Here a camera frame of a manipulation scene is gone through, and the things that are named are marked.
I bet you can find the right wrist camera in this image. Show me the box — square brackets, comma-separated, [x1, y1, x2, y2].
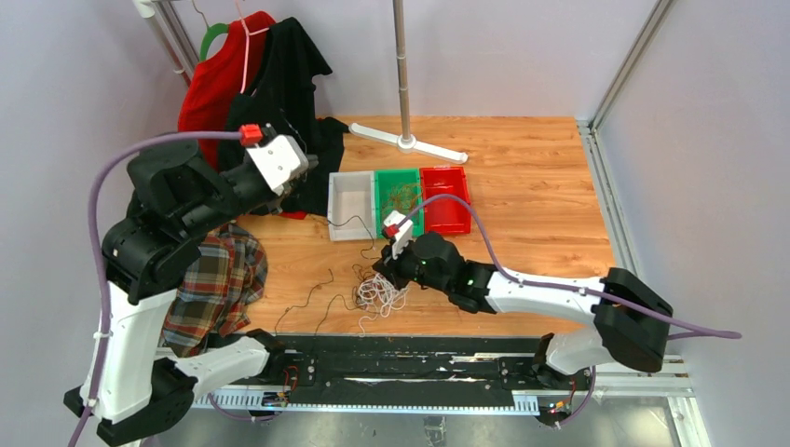
[383, 210, 414, 260]

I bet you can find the black t-shirt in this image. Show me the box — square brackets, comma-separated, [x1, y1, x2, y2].
[225, 18, 348, 216]

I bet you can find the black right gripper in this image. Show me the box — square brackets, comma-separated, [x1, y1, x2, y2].
[373, 234, 450, 294]

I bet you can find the red t-shirt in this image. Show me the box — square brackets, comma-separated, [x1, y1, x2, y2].
[177, 10, 308, 222]

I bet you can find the pink clothes hanger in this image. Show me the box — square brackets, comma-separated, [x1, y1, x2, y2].
[234, 0, 269, 93]

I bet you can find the white plastic bin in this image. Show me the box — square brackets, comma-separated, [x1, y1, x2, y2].
[327, 170, 375, 242]

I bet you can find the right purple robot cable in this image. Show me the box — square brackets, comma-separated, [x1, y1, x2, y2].
[394, 193, 742, 428]

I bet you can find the orange cable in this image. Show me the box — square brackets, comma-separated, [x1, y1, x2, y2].
[377, 182, 423, 217]

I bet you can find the clothes rack metal frame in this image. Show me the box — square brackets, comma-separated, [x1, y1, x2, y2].
[131, 0, 198, 87]

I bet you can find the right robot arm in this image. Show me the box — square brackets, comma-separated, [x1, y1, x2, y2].
[373, 232, 674, 388]

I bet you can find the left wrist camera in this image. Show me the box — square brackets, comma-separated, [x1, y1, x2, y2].
[239, 124, 311, 196]

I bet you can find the green clothes hanger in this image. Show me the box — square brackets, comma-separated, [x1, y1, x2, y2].
[198, 23, 229, 62]

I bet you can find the thin black cable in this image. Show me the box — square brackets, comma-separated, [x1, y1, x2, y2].
[273, 269, 356, 337]

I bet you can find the plaid flannel shirt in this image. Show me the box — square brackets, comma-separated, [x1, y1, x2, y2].
[161, 222, 268, 358]

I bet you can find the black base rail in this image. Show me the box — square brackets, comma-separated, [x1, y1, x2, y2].
[237, 334, 591, 409]

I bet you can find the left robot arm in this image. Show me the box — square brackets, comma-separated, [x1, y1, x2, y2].
[63, 125, 319, 446]

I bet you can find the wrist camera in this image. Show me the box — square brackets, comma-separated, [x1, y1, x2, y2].
[239, 124, 311, 196]
[383, 210, 414, 260]

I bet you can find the white stand with metal pole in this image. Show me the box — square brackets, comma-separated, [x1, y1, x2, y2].
[348, 0, 469, 165]

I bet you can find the green plastic bin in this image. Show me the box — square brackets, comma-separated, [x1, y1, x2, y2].
[373, 169, 422, 238]

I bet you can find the red plastic bin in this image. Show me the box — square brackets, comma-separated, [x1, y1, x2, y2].
[419, 166, 471, 236]

